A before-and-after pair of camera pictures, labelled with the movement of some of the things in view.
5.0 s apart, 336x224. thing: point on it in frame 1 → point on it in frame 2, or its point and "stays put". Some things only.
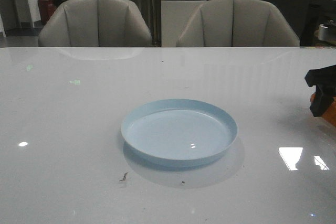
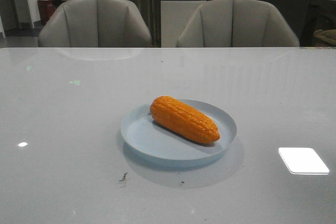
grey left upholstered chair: x=94 y=21 stays put
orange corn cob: x=330 y=113 → x=176 y=116
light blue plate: x=178 y=132 stays put
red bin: x=47 y=7 stays put
